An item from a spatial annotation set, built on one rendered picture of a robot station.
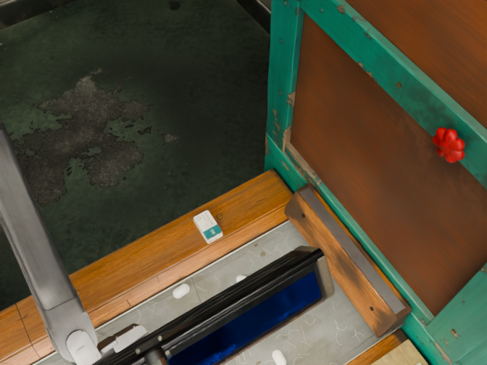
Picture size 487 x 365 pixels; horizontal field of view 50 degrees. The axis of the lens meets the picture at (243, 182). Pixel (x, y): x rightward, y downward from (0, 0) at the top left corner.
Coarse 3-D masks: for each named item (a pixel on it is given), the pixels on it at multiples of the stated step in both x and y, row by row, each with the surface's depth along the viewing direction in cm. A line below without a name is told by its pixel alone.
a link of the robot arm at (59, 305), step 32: (0, 128) 77; (0, 160) 77; (0, 192) 76; (32, 192) 79; (32, 224) 77; (32, 256) 77; (32, 288) 77; (64, 288) 78; (64, 320) 77; (64, 352) 76
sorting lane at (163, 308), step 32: (288, 224) 110; (224, 256) 106; (256, 256) 106; (192, 288) 102; (224, 288) 102; (128, 320) 99; (160, 320) 99; (320, 320) 99; (352, 320) 99; (256, 352) 96; (288, 352) 96; (320, 352) 96; (352, 352) 96
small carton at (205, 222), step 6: (198, 216) 106; (204, 216) 106; (210, 216) 106; (198, 222) 105; (204, 222) 105; (210, 222) 105; (216, 222) 105; (198, 228) 106; (204, 228) 104; (210, 228) 104; (216, 228) 104; (204, 234) 104; (210, 234) 104; (216, 234) 104; (210, 240) 104
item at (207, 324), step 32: (288, 256) 70; (320, 256) 66; (256, 288) 63; (288, 288) 65; (320, 288) 67; (192, 320) 63; (224, 320) 62; (256, 320) 65; (288, 320) 67; (128, 352) 62; (192, 352) 62; (224, 352) 64
